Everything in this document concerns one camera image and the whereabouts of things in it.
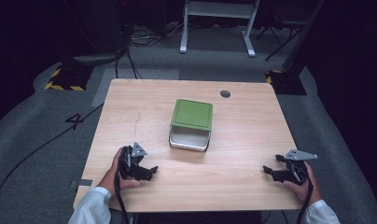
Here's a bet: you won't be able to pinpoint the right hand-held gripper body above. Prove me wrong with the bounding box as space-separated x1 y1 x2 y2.
274 148 319 187

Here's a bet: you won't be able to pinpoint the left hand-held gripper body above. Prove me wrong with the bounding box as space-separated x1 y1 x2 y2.
118 142 148 180

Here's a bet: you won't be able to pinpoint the white drawer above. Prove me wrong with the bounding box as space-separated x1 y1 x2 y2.
168 125 212 153

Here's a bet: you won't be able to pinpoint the green drawer box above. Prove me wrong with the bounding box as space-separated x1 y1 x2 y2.
170 98 215 133

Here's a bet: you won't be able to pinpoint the person's right hand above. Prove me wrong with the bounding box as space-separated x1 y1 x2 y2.
282 161 323 206

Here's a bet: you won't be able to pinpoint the person's left hand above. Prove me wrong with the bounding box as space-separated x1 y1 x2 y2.
97 147 141 197

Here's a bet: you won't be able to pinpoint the small grey tape piece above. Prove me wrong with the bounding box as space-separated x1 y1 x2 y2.
68 178 94 189

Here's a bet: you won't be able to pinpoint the black yellow striped stand base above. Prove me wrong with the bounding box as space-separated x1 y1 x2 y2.
265 69 308 96
44 63 95 92

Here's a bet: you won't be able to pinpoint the grey round stand foot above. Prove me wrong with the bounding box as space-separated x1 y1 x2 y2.
73 51 119 67

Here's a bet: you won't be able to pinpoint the black tripod legs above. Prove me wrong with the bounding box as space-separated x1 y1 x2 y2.
255 18 303 63

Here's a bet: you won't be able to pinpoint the grey metal stand pole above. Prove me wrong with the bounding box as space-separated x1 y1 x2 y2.
282 0 327 72

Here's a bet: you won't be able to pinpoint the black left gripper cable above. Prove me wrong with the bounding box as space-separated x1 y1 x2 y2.
113 169 131 224

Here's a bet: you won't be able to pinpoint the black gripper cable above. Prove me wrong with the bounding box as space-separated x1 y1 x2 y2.
296 174 315 224
113 169 131 224

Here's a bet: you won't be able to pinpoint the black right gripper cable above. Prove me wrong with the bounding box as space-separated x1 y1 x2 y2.
296 174 315 224

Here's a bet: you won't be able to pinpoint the long black floor cable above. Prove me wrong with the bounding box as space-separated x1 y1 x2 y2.
0 103 105 218

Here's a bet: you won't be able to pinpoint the black cables on floor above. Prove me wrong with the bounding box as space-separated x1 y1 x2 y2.
114 22 185 80

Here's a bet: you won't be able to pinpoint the white desk frame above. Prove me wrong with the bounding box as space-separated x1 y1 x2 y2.
179 0 261 59

